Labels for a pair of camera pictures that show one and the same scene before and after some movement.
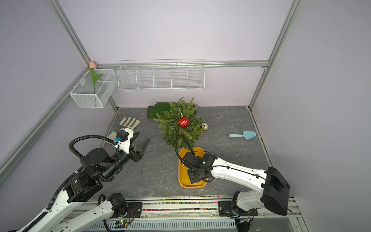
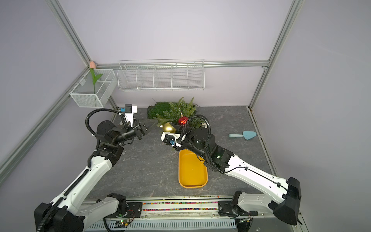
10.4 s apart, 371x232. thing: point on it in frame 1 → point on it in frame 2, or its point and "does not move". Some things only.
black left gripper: x=140 y=152 → x=141 y=129
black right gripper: x=191 y=179 → x=188 y=130
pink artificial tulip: x=95 y=78 does not move
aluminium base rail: x=184 y=215 does not move
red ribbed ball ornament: x=183 y=122 does not move
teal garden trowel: x=247 y=135 does not move
